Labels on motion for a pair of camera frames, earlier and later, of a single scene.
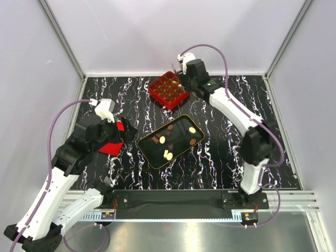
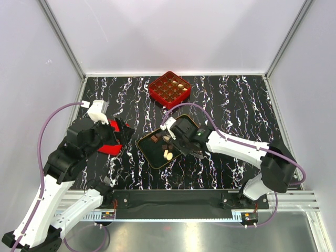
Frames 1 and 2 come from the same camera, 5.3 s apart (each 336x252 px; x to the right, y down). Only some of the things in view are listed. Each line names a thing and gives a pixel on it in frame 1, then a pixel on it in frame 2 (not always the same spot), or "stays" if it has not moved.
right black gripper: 182,78 → 185,150
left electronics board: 107,216 stays
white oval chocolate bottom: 169,156 stays
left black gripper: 126,136 stays
